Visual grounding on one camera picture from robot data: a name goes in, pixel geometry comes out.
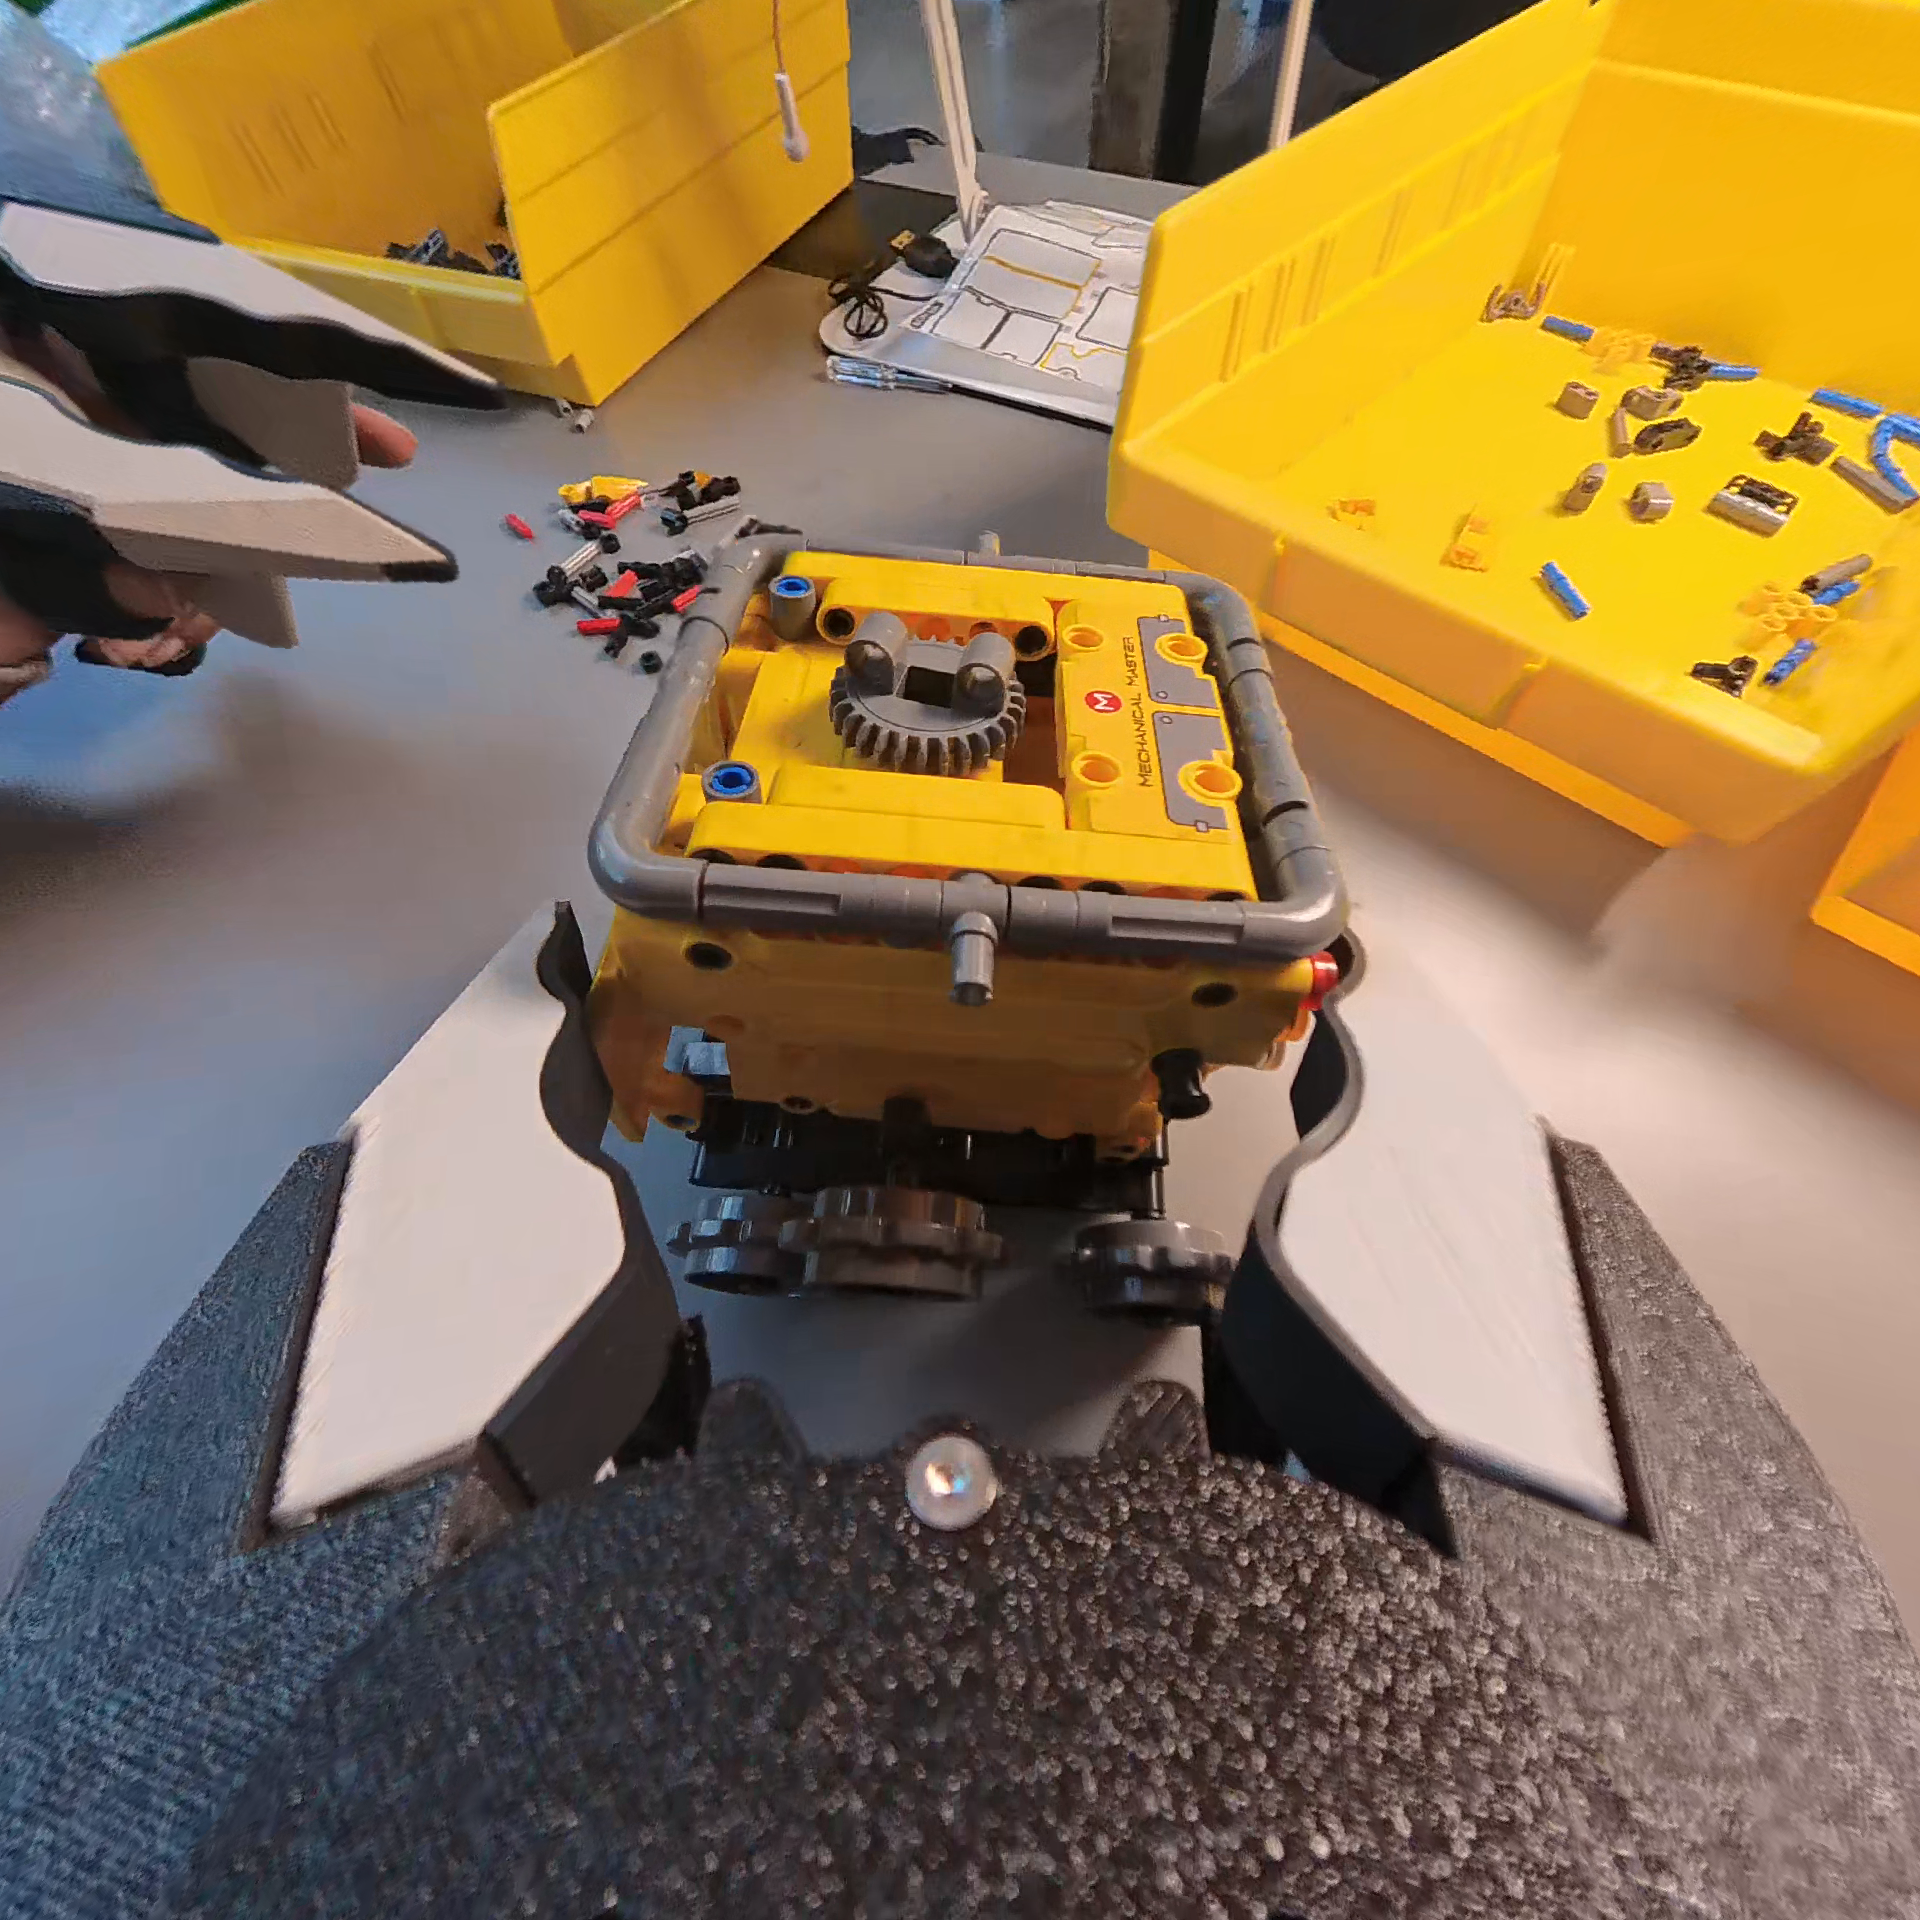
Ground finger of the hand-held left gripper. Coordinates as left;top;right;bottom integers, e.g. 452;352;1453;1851
0;374;460;648
0;201;508;413

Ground pile of grey track links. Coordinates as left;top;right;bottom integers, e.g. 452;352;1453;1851
382;227;524;280

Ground pile of small toy pins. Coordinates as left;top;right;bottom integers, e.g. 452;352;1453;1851
502;469;751;672

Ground grey desk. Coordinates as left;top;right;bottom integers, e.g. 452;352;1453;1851
0;142;1920;1653

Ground black flat pad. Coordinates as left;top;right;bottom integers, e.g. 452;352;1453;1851
803;128;992;288

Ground yellow plastic bin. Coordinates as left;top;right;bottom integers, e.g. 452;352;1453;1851
94;0;858;409

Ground sticker sheet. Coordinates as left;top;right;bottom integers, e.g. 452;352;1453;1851
915;210;1154;376

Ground yellow toy robot vehicle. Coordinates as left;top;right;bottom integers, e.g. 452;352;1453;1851
587;525;1352;1328

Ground yellow divided parts bin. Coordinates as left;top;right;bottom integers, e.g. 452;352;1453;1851
1107;0;1920;848

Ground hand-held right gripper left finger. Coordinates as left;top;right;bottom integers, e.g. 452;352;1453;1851
270;899;711;1530

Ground small blue toy pieces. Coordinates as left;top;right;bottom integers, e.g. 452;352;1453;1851
1328;239;1920;699

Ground white book stand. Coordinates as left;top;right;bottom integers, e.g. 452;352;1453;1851
822;0;1320;429

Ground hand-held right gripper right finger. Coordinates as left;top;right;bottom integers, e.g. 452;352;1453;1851
1204;927;1634;1553

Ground black cable with adapter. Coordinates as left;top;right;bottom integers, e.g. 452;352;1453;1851
831;224;963;338

